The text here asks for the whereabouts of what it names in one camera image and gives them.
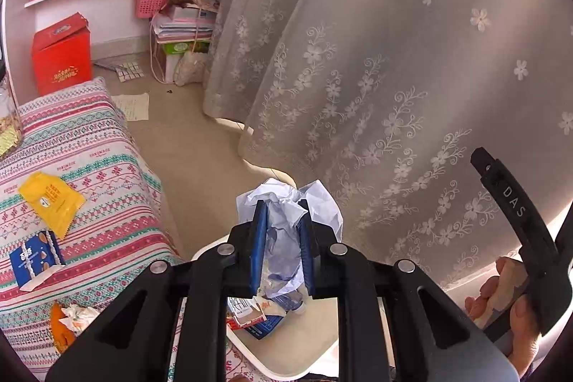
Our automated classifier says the green and white cardboard box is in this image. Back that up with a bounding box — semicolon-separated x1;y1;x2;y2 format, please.
157;37;211;81

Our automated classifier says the clear jar with yellow label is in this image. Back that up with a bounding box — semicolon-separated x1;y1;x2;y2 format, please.
0;75;24;160

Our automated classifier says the brown paper bag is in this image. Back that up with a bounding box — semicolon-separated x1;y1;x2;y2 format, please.
169;0;221;12

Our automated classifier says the yellow snack packet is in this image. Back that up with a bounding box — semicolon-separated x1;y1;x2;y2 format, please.
18;171;87;240

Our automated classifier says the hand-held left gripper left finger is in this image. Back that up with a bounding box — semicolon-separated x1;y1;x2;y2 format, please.
45;199;270;382

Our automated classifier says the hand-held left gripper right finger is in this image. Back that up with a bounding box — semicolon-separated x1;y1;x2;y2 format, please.
297;198;520;382

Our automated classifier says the floral lace curtain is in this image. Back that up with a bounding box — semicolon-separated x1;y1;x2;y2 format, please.
203;0;573;290

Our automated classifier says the red cardboard box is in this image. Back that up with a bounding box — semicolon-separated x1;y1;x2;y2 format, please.
31;13;93;96

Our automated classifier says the chequered sheet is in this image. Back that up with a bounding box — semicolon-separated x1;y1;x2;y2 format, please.
93;60;145;83

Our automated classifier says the small blue packet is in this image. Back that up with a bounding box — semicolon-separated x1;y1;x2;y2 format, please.
244;315;286;341

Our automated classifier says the white tote bag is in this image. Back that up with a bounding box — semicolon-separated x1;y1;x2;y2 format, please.
174;50;210;87

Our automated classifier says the white plastic trash bin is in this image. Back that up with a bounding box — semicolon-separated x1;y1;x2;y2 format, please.
190;243;341;379

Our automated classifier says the blue biscuit packet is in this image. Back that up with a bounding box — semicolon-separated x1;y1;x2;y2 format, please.
9;230;67;291

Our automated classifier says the patterned striped tablecloth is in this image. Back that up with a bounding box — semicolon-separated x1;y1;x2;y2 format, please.
0;78;251;382

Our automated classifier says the clear plastic bottle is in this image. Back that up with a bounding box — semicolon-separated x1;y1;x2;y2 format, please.
264;290;308;316

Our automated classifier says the small milk carton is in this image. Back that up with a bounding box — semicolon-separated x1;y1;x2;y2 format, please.
226;295;270;329

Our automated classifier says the pink basket with paper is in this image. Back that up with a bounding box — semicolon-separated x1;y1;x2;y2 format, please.
135;0;174;19

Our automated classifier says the crumpled white tissue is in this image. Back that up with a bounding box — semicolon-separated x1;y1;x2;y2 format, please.
60;304;101;332

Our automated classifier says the stack of papers and folders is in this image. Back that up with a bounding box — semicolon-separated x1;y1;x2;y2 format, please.
151;7;218;41

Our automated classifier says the orange wrapper with tissue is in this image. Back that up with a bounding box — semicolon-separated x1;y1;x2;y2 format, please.
48;302;79;354

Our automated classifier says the person's right hand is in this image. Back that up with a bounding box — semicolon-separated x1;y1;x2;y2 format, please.
466;257;542;369

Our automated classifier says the white paper sheet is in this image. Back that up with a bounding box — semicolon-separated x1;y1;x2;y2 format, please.
111;92;150;122

